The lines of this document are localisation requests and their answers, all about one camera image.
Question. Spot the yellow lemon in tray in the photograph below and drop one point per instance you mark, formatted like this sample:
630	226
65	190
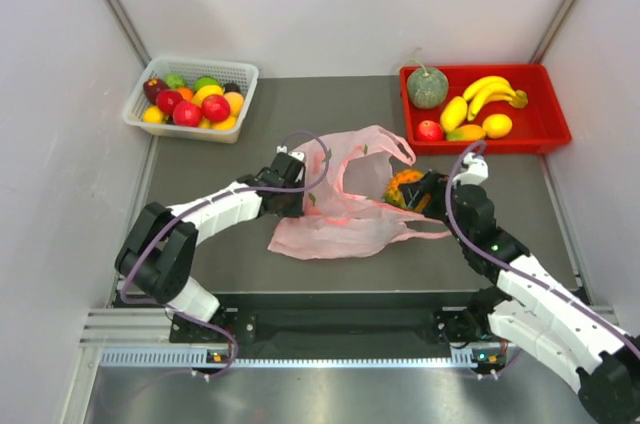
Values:
497	126

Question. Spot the yellow banana bunch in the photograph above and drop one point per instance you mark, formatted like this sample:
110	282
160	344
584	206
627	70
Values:
491	89

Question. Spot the dark fruit back in basket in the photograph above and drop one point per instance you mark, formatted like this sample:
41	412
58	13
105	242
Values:
232	87

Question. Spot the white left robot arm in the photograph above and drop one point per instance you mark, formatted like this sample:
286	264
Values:
158	252

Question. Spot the red plastic tray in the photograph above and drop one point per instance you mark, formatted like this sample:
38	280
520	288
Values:
539	128

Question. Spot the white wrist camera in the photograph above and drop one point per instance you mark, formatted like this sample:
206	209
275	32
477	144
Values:
474	170
300	156

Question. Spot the dark red fruit in basket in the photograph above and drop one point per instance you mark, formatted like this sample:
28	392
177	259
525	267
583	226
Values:
152	87

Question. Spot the yellow mango in tray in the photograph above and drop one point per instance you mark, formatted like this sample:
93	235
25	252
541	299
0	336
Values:
453	114

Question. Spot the white perforated plastic basket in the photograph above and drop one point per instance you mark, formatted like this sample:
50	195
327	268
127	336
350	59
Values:
245	75

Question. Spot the small orange in basket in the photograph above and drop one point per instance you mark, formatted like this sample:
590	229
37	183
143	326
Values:
186	93

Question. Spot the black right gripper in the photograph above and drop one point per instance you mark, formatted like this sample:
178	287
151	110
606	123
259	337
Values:
454	186

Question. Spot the orange spiky pineapple fruit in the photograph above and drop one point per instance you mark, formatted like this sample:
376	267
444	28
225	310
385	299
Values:
398	191

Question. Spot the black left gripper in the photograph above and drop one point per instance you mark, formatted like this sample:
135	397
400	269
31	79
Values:
294	211

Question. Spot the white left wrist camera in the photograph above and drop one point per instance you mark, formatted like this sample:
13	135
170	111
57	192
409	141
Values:
300	156

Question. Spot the yellow lemon in basket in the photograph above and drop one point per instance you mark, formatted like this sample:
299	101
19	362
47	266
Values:
153	115

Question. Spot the red apple left in basket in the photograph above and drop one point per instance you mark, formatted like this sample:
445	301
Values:
166	100

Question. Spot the red apple middle in basket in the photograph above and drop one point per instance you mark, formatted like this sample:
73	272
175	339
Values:
187	114

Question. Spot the yellow banana in basket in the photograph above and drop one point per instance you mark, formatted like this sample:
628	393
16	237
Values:
205	92

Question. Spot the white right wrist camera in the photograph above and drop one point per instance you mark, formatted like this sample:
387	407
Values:
474	170

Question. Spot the pink translucent plastic bag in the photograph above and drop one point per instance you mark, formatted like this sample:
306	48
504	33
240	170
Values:
344	213

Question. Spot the green lime in basket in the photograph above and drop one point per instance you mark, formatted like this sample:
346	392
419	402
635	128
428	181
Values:
175	81

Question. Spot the orange green mango in tray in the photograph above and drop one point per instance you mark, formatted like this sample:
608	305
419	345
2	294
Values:
466	133

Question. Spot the orange peach in basket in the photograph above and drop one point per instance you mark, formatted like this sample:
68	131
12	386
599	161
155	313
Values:
235	101

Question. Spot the green netted melon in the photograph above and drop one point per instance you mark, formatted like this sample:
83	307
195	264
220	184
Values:
427	86

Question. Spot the red apple in tray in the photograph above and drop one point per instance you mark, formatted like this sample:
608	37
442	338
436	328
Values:
429	131

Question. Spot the green apple in basket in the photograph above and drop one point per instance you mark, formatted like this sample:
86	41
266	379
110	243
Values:
204	81

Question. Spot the red apple right in basket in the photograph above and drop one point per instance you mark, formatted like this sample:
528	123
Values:
215	108

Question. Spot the yellow fruit front in basket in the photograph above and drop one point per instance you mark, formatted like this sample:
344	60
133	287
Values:
225	125

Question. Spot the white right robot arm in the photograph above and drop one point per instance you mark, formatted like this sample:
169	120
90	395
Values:
528	307

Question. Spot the red apple in basket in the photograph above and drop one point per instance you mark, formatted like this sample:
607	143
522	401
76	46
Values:
215	108
187	114
166	100

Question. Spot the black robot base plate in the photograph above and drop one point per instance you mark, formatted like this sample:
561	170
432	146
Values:
403	317

